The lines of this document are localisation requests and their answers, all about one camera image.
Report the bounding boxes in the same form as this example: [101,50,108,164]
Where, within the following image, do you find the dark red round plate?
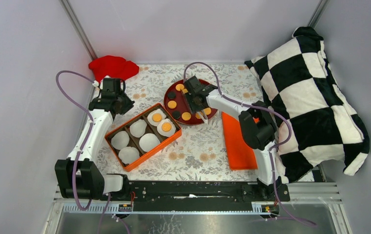
[163,79,203,125]

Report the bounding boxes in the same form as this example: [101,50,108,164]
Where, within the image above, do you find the round yellow biscuit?
[152,113,163,123]
[175,83,185,92]
[167,100,177,109]
[161,122,172,133]
[181,112,191,121]

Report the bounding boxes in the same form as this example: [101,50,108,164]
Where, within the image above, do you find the orange cookie tin box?
[105,103,182,172]

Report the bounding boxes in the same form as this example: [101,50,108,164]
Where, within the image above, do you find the metal serving tongs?
[197,111,208,124]

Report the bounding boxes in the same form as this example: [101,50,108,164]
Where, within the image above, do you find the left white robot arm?
[55,76,134,200]

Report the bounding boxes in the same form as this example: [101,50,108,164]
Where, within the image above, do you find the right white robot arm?
[184,76,278,201]

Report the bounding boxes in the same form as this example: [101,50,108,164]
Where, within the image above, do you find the black sandwich cookie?
[171,111,182,119]
[167,91,176,100]

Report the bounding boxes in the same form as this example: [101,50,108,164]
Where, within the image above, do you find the red knit beanie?
[88,55,139,83]

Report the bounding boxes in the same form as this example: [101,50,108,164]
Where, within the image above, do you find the white paper cupcake liner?
[118,146,140,164]
[147,108,167,126]
[111,131,130,150]
[130,119,147,138]
[157,118,176,137]
[139,133,161,152]

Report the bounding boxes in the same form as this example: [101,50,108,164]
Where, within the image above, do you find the orange tin lid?
[222,112,258,171]

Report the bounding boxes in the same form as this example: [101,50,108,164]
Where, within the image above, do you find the black white checkered blanket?
[245,27,370,184]

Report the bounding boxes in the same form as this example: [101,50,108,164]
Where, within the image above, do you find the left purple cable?
[55,70,112,234]

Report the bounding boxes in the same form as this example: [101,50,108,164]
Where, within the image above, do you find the purple cable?
[183,62,318,228]
[55,70,112,234]

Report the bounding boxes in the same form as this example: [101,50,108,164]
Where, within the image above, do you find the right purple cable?
[183,62,318,228]

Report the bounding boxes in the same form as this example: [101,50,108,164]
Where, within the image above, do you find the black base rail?
[111,180,290,212]

